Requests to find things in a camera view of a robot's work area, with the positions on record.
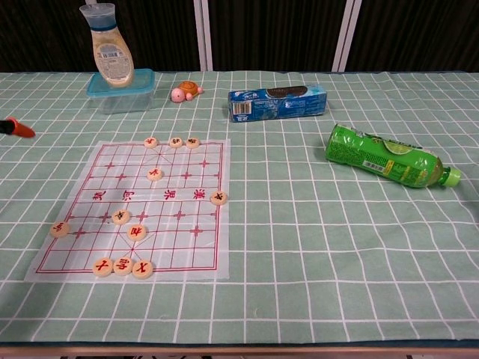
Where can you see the orange pink turtle toy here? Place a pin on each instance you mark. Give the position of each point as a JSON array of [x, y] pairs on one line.
[[186, 89]]

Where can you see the plastic chinese chess board sheet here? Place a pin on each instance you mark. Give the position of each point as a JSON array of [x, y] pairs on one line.
[[168, 239]]

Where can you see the green checked tablecloth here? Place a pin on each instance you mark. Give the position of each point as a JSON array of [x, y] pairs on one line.
[[299, 261]]

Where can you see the upside-down sauce squeeze bottle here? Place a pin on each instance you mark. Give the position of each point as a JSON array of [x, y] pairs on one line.
[[112, 63]]

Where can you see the green tea plastic bottle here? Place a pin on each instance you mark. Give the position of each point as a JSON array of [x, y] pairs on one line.
[[374, 153]]

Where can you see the white partition frame post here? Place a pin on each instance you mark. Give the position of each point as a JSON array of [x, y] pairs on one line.
[[346, 35], [203, 35]]

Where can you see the blue cookie box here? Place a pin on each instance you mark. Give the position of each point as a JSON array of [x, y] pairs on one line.
[[277, 106]]

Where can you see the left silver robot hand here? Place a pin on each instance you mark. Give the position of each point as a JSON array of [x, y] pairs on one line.
[[18, 128]]

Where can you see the round wooden chess piece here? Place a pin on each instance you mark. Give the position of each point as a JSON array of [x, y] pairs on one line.
[[142, 269], [175, 142], [123, 266], [121, 217], [154, 174], [60, 229], [193, 142], [137, 232], [151, 142], [103, 267], [219, 198]]

